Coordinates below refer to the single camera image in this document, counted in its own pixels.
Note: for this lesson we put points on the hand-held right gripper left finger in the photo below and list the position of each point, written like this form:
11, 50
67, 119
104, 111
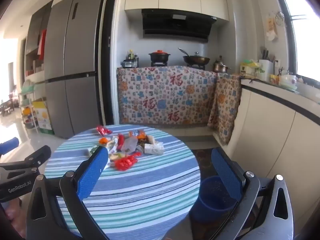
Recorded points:
92, 172

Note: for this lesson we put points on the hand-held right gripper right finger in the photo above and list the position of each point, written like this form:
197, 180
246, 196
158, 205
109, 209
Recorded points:
226, 175

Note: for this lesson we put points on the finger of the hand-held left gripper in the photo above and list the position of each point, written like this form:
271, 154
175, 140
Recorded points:
35, 157
8, 146

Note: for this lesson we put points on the small green white box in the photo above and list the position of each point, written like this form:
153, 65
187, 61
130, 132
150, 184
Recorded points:
91, 150

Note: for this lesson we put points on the blue plastic wastebasket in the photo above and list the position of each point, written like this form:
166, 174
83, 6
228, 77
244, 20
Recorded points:
212, 200

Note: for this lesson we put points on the small orange wrapper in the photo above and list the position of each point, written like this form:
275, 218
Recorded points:
103, 140

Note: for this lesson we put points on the red net bag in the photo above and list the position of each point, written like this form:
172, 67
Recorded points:
125, 163

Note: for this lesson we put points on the red stick wrapper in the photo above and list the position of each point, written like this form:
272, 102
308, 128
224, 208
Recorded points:
120, 141

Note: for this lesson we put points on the clear plastic bag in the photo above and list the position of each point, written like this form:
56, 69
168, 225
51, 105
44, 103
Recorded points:
131, 146

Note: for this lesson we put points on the white tissue packet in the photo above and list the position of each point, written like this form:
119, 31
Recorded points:
155, 148

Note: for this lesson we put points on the hexagon patterned rug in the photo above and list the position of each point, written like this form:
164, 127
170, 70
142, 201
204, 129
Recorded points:
202, 160

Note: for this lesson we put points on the yellow and green carton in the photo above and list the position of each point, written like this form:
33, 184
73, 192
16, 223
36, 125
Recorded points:
43, 117

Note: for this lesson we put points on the white trolley rack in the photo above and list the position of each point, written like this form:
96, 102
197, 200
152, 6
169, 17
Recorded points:
27, 105

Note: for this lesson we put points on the striped tablecloth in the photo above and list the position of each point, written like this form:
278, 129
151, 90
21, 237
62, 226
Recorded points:
140, 192

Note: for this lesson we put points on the white base cabinet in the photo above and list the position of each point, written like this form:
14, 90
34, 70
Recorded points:
270, 135

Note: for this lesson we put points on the small printed cloth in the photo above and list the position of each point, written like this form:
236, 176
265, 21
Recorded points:
225, 105

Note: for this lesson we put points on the large printed cloth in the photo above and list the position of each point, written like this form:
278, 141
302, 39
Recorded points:
162, 97

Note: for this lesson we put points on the red hanging cloth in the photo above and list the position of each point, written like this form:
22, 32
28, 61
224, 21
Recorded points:
42, 45

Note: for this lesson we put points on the green and yellow box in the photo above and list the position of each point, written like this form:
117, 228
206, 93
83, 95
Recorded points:
248, 70

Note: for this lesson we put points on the steel pot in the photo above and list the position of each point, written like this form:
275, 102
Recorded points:
220, 66

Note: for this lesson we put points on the grey refrigerator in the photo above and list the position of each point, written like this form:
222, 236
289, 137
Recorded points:
75, 55

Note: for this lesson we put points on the white bowl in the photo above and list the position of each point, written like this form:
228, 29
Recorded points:
287, 81

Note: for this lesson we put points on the black condiment rack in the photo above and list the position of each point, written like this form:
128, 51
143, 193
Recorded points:
130, 63

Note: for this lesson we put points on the white knife holder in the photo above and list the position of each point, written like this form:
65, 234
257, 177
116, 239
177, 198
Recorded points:
265, 66

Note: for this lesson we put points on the wok with glass lid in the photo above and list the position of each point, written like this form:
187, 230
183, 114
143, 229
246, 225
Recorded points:
196, 59

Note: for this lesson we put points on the condiment bottles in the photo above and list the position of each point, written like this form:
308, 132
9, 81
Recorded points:
131, 54

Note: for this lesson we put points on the black pot with red lid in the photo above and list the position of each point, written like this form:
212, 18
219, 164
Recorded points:
160, 56

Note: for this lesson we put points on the black range hood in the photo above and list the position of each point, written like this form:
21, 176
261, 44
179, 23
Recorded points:
175, 25

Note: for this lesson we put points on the window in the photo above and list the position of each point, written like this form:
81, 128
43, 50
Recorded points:
305, 30

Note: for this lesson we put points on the hanging wall bag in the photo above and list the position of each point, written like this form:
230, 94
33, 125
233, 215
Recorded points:
272, 28

